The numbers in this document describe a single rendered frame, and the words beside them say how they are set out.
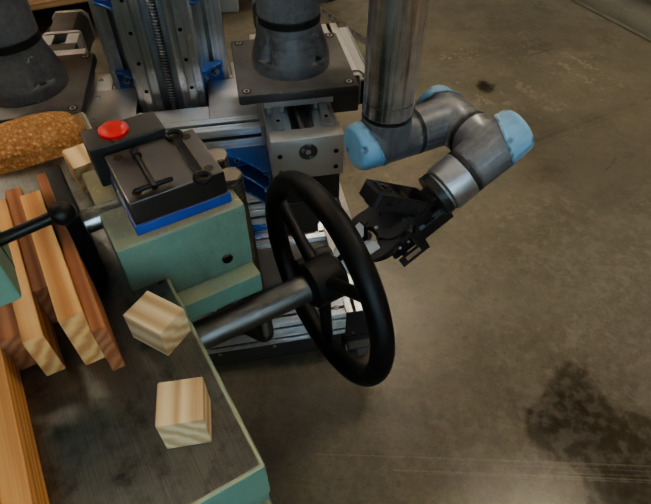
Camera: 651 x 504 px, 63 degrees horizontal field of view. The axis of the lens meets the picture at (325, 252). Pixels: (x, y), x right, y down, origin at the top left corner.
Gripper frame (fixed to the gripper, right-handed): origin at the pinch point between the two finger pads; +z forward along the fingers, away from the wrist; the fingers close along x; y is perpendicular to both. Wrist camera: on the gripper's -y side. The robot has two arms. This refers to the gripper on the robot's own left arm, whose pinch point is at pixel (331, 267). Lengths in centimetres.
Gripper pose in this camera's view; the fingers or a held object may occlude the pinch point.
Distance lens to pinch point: 80.7
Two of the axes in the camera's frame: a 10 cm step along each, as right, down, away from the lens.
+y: 4.4, 4.5, 7.8
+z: -7.8, 6.2, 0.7
